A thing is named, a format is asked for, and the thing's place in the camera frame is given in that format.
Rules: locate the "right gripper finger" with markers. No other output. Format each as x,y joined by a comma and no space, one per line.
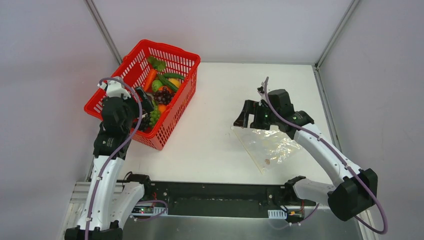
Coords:
243,119
260,121

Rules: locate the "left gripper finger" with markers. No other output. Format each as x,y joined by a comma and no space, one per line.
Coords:
140,125
146,101

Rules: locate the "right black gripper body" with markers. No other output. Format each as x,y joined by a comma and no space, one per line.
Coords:
257,114

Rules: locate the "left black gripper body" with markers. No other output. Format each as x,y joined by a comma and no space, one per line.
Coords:
144,100

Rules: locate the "black grape bunch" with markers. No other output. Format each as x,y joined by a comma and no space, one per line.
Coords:
148,120

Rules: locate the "green grape bunch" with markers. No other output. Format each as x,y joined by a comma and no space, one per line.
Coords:
154,116

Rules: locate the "clear zip top bag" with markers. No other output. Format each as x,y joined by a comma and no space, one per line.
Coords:
268,149

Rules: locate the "red plastic basket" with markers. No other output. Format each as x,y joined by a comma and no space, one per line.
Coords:
134,70

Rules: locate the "dark red grape bunch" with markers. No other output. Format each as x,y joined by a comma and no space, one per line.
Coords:
163,95

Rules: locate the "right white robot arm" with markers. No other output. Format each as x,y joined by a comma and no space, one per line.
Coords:
353,189

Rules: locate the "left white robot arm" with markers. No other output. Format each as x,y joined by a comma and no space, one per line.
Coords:
102,218

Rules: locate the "orange tangerine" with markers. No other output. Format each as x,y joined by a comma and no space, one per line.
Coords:
161,108

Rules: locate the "long green cucumber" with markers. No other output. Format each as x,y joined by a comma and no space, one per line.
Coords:
167,83

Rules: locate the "orange carrot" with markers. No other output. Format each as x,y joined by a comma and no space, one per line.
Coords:
149,79

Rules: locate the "green bean pod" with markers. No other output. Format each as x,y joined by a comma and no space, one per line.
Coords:
173,75

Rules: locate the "yellow lemon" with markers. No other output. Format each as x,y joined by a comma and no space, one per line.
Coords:
175,82

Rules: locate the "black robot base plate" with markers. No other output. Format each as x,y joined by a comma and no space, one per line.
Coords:
219,200

